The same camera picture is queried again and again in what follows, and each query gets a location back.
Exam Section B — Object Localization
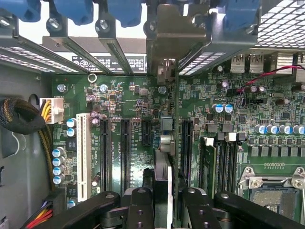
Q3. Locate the long black expansion slot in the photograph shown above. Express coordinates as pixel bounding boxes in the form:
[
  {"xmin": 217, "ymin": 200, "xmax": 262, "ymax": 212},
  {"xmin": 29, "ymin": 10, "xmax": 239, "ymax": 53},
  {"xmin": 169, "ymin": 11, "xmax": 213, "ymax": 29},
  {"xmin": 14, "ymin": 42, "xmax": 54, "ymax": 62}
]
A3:
[
  {"xmin": 120, "ymin": 118, "xmax": 132, "ymax": 198},
  {"xmin": 99, "ymin": 118, "xmax": 112, "ymax": 193},
  {"xmin": 181, "ymin": 119, "xmax": 194, "ymax": 188}
]

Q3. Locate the CPU socket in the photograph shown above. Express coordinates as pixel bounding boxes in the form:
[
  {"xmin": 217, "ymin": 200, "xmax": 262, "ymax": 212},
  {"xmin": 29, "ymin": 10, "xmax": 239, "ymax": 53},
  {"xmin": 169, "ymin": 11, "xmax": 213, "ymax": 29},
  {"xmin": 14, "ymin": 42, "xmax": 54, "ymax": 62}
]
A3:
[{"xmin": 238, "ymin": 164, "xmax": 305, "ymax": 217}]

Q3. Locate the short black expansion slot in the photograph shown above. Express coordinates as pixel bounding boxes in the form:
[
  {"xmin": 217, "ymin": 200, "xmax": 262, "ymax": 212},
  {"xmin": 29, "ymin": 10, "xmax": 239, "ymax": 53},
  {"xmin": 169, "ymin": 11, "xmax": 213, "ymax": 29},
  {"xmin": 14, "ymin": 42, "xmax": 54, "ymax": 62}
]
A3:
[{"xmin": 141, "ymin": 118, "xmax": 153, "ymax": 147}]

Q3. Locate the white expansion slot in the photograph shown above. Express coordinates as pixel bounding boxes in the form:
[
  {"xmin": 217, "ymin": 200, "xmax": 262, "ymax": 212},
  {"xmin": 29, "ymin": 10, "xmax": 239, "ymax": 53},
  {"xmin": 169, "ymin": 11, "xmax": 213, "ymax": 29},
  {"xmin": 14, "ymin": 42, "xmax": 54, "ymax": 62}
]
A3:
[{"xmin": 76, "ymin": 112, "xmax": 92, "ymax": 202}]

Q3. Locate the green motherboard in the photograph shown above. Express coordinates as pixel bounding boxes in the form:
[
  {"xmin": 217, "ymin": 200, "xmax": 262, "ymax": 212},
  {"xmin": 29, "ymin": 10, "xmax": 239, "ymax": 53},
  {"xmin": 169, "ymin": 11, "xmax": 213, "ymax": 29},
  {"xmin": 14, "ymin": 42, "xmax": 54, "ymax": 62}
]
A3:
[{"xmin": 51, "ymin": 71, "xmax": 305, "ymax": 229}]

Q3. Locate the white power connector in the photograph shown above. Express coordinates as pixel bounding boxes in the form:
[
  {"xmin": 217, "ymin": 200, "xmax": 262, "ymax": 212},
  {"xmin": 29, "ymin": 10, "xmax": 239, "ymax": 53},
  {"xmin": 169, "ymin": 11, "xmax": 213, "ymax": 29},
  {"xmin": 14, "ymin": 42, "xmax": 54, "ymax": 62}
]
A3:
[{"xmin": 39, "ymin": 97, "xmax": 64, "ymax": 125}]

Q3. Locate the black regulatory label sticker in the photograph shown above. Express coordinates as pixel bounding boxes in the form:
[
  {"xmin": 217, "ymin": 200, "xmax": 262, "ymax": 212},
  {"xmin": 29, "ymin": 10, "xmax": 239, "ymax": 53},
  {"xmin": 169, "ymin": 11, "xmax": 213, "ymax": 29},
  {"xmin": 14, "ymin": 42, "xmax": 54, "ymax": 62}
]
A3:
[{"xmin": 71, "ymin": 54, "xmax": 147, "ymax": 73}]

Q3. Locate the silver USB port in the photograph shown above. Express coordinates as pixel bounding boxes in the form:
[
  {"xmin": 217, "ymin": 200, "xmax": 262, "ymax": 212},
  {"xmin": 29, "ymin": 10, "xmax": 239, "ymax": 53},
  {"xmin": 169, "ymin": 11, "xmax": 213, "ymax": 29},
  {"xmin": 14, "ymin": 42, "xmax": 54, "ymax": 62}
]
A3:
[
  {"xmin": 230, "ymin": 53, "xmax": 246, "ymax": 73},
  {"xmin": 249, "ymin": 53, "xmax": 264, "ymax": 73}
]

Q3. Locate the perforated slot cover plate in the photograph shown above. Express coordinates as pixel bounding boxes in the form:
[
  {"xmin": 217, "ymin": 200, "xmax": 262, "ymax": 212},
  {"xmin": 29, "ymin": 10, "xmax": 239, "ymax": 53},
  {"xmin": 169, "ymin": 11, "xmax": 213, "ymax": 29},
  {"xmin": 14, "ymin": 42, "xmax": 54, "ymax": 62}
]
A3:
[
  {"xmin": 97, "ymin": 35, "xmax": 134, "ymax": 76},
  {"xmin": 0, "ymin": 53, "xmax": 58, "ymax": 73},
  {"xmin": 42, "ymin": 35, "xmax": 112, "ymax": 74},
  {"xmin": 0, "ymin": 14, "xmax": 92, "ymax": 73},
  {"xmin": 178, "ymin": 11, "xmax": 259, "ymax": 76}
]

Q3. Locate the blue slot retention clip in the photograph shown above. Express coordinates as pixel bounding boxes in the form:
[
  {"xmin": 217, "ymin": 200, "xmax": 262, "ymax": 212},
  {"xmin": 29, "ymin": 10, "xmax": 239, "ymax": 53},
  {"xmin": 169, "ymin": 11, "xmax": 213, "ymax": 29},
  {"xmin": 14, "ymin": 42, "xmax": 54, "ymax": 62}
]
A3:
[
  {"xmin": 106, "ymin": 0, "xmax": 143, "ymax": 28},
  {"xmin": 0, "ymin": 0, "xmax": 41, "ymax": 22},
  {"xmin": 223, "ymin": 0, "xmax": 261, "ymax": 32},
  {"xmin": 52, "ymin": 0, "xmax": 94, "ymax": 26}
]

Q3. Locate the black open PC case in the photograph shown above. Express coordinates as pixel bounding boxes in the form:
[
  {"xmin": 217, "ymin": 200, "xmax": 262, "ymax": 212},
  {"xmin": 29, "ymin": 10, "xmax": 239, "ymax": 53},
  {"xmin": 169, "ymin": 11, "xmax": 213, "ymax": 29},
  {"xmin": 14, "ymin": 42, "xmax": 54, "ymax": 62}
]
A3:
[{"xmin": 0, "ymin": 0, "xmax": 305, "ymax": 229}]

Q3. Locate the red yellow wire bundle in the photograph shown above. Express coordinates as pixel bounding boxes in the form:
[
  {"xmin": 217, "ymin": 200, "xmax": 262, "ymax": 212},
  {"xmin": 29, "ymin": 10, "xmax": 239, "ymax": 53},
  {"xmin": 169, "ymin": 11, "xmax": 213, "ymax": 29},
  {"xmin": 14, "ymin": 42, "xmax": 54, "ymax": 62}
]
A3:
[{"xmin": 23, "ymin": 200, "xmax": 53, "ymax": 229}]

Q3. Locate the black sleeved power cable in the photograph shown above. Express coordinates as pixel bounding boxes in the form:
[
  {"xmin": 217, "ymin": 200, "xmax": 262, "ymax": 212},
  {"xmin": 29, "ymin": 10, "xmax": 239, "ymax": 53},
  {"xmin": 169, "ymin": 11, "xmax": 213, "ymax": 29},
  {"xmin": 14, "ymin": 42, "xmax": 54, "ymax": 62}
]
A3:
[{"xmin": 0, "ymin": 97, "xmax": 58, "ymax": 193}]

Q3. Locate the red black twisted wire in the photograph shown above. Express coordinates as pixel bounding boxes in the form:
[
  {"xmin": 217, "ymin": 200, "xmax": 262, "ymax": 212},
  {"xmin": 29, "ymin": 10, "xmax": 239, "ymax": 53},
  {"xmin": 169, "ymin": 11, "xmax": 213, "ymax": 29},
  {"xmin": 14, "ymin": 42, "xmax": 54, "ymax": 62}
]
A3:
[{"xmin": 237, "ymin": 64, "xmax": 303, "ymax": 108}]

